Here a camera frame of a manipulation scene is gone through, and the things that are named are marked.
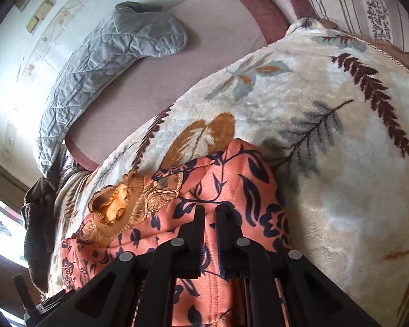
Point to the grey quilted pillow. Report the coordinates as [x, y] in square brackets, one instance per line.
[116, 61]

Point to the beige wall switch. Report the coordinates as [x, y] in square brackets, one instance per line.
[33, 24]
[46, 8]

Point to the orange floral garment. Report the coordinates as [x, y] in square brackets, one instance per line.
[245, 184]

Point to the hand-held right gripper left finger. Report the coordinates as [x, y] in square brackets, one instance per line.
[195, 245]

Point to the stained glass window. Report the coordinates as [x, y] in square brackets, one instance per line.
[0, 218]

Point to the cream leaf-print fleece blanket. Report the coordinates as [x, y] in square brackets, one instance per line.
[327, 126]

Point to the pink bed sheet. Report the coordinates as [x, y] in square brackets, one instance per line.
[208, 47]

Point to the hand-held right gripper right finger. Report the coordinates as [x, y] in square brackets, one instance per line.
[226, 245]

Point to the striped floral bedding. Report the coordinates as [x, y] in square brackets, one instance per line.
[361, 0]

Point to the dark brown fleece cloth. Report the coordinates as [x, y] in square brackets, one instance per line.
[37, 224]

